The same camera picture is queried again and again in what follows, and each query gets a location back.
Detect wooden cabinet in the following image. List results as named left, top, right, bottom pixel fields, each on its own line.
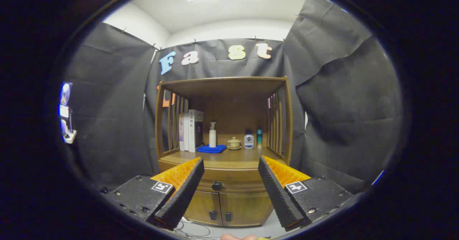
left=155, top=76, right=294, bottom=228

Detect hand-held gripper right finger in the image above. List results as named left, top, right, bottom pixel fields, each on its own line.
left=258, top=155, right=354, bottom=232

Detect wooden cabinet door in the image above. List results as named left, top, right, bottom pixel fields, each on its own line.
left=185, top=190, right=223, bottom=226
left=219, top=192, right=273, bottom=227

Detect wooden countertop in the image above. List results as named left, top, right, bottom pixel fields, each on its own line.
left=160, top=134, right=285, bottom=169

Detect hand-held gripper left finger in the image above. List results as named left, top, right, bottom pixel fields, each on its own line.
left=101, top=157, right=205, bottom=231

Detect wooden drawer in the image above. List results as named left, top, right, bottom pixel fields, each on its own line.
left=158, top=161, right=287, bottom=194

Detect blue cloth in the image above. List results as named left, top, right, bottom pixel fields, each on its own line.
left=197, top=144, right=227, bottom=154

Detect black cables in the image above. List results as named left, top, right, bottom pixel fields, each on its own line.
left=176, top=217, right=216, bottom=239

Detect white device on stand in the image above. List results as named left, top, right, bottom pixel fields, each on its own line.
left=59, top=82, right=77, bottom=144

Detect white book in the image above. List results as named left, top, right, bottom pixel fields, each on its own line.
left=183, top=113, right=189, bottom=151

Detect book with dark portrait cover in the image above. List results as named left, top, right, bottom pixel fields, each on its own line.
left=188, top=109, right=204, bottom=153

